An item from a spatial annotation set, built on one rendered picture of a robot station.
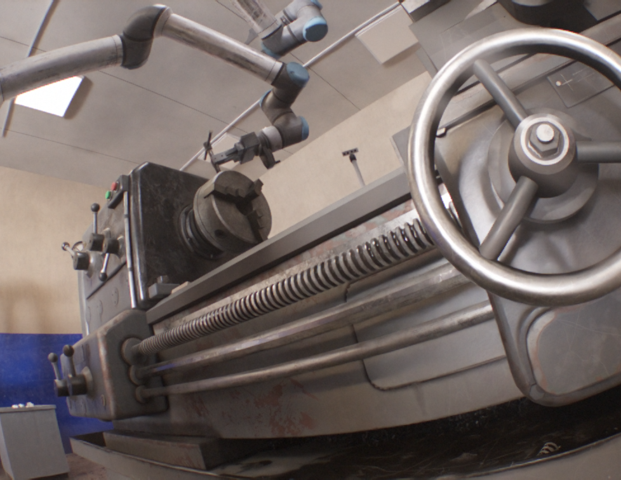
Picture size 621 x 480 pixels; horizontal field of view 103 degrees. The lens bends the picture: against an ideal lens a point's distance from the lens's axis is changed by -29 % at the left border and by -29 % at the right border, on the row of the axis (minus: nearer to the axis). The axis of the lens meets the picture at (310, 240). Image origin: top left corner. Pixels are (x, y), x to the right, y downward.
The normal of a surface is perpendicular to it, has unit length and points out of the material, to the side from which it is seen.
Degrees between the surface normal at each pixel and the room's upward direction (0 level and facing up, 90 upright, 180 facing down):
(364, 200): 90
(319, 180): 90
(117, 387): 90
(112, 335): 90
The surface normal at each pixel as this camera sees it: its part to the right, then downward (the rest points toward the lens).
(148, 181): 0.77, -0.39
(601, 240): -0.58, -0.11
